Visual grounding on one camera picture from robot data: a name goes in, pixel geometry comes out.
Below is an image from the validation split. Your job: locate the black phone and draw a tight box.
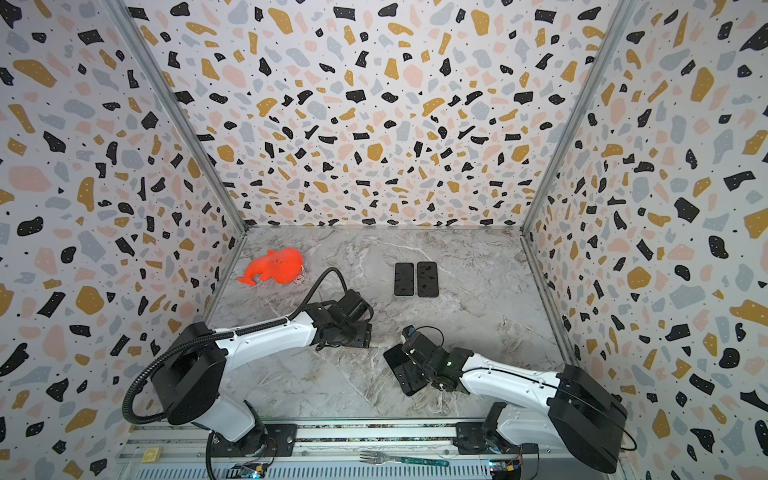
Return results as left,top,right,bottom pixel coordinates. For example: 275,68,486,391
384,344,429,397

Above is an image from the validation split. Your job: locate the light blue phone case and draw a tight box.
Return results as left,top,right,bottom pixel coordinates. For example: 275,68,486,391
394,262,415,297

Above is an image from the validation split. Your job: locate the black phone case camera cutout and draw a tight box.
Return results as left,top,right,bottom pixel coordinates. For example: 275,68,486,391
416,261,439,298

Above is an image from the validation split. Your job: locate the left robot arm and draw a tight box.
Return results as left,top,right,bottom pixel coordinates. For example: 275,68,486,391
150,289,374,443

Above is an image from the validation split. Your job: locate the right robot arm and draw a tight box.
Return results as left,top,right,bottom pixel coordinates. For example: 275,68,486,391
399,326,631,474

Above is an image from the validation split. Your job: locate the red plush toy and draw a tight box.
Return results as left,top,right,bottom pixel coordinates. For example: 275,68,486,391
237,248,304,286

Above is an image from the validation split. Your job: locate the right circuit board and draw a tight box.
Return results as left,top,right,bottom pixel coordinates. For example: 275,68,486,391
489,460,522,480

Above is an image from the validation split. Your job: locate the circuit board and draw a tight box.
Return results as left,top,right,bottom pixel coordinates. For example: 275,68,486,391
229,462,268,479
489,460,522,480

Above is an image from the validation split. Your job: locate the left circuit board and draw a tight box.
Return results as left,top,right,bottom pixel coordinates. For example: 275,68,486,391
229,462,268,479

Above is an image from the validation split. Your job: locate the yellow sticker tag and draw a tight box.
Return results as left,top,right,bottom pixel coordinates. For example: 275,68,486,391
141,447,162,464

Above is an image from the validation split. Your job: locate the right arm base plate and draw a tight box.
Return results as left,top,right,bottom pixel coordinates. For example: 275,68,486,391
453,422,539,455

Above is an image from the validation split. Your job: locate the aluminium rail frame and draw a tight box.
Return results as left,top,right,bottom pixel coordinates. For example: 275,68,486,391
112,418,605,479

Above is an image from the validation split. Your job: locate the silver fork green handle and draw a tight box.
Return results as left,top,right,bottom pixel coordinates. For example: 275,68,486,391
359,451,450,468

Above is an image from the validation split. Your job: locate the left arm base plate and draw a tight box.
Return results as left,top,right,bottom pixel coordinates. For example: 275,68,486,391
206,423,298,458

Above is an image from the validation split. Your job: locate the black corrugated cable left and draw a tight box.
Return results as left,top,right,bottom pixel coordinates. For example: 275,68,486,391
121,266,349,426

